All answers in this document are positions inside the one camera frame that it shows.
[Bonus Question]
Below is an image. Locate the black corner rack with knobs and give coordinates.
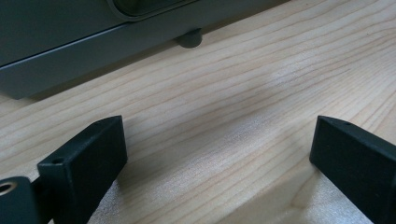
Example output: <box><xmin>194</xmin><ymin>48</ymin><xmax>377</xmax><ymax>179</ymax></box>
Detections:
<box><xmin>0</xmin><ymin>0</ymin><xmax>292</xmax><ymax>101</ymax></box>

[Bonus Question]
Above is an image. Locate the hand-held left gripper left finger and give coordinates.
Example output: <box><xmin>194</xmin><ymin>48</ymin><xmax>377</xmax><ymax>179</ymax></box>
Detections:
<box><xmin>36</xmin><ymin>115</ymin><xmax>129</xmax><ymax>224</ymax></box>

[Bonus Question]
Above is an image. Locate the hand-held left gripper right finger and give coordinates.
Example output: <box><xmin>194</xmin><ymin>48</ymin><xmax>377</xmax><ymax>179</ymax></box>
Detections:
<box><xmin>308</xmin><ymin>115</ymin><xmax>396</xmax><ymax>224</ymax></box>

